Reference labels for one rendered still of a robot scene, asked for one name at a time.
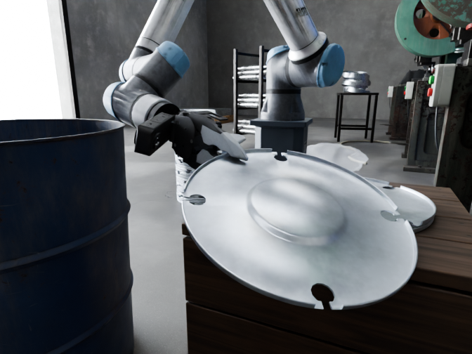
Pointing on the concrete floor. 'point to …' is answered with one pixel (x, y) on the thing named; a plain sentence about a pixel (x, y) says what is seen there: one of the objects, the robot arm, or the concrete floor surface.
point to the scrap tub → (64, 238)
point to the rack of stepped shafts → (258, 71)
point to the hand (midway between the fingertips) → (237, 160)
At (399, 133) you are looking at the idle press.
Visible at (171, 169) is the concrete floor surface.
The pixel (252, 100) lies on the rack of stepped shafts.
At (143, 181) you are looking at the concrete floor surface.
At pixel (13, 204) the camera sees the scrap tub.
